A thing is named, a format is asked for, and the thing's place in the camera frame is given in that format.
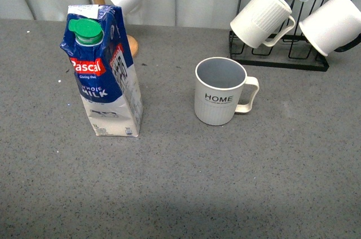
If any cream HOME mug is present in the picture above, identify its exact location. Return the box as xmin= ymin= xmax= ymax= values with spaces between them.
xmin=194 ymin=57 xmax=259 ymax=126

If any blue white milk carton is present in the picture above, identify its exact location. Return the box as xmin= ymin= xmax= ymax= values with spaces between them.
xmin=60 ymin=5 xmax=143 ymax=137

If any white ribbed hanging mug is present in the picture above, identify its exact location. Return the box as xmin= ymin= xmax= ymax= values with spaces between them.
xmin=230 ymin=0 xmax=296 ymax=48

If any black wire mug rack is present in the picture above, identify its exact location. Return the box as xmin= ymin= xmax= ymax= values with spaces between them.
xmin=228 ymin=0 xmax=361 ymax=72

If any white mug black handle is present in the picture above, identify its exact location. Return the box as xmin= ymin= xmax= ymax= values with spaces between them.
xmin=299 ymin=0 xmax=360 ymax=56

